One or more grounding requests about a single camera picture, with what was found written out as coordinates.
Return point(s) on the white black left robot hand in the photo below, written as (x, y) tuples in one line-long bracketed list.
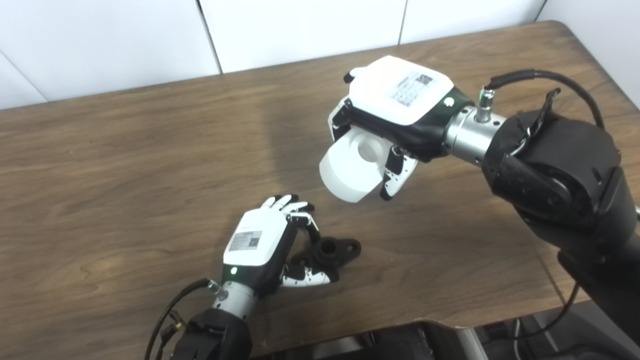
[(255, 240)]

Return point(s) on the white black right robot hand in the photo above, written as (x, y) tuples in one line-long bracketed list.
[(395, 90)]

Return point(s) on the black flanged holder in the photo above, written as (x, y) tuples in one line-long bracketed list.
[(332, 250)]

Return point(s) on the round white plastic piece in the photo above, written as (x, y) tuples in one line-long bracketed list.
[(350, 175)]

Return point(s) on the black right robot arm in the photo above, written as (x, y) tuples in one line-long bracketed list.
[(565, 170)]

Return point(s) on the dark robot torso base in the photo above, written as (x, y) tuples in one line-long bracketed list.
[(400, 345)]

